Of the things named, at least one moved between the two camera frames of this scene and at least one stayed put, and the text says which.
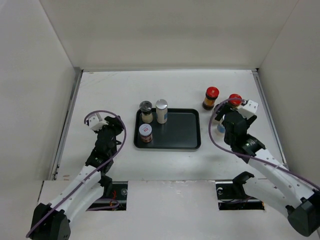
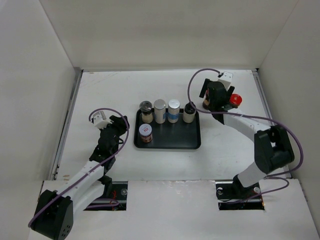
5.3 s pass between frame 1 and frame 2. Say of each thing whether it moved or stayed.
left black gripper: stayed
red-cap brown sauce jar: stayed
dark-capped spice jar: stayed
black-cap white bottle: moved
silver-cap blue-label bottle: moved
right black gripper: moved
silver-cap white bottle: stayed
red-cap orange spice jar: stayed
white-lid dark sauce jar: stayed
